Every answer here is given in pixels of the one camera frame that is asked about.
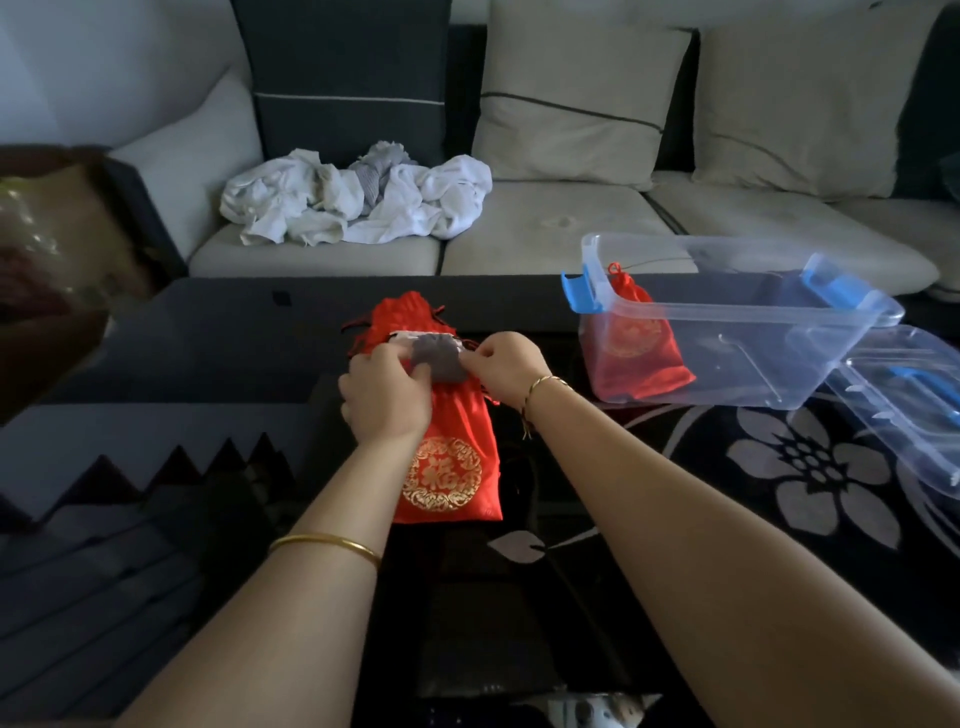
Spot person's right hand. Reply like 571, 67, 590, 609
458, 330, 553, 412

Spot person's left forearm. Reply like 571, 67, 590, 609
112, 435, 435, 728

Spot dark grey striped cushion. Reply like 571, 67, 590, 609
230, 0, 453, 169

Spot person's right forearm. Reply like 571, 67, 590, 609
522, 377, 960, 728

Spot beige cushion dark stripe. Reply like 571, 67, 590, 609
471, 0, 693, 193

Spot clear plastic box lid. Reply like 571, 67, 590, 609
823, 324, 960, 501

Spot large beige cushion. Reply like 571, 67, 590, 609
690, 0, 949, 203

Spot clear storage box blue latches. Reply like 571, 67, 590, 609
561, 232, 906, 412

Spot grey striped cloth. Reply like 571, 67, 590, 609
348, 140, 418, 213

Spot crumpled white garment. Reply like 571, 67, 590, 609
219, 148, 495, 248

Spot gold bangle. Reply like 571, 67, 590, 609
267, 531, 384, 573

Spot brown side table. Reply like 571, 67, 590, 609
0, 144, 189, 425

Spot red drawstring pouch gold print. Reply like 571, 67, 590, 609
584, 261, 698, 403
341, 291, 504, 525

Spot person's left hand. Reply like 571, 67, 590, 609
338, 342, 435, 451

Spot beige fabric sofa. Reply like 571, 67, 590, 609
108, 0, 960, 303

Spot thin gold bracelet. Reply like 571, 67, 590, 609
520, 375, 576, 441

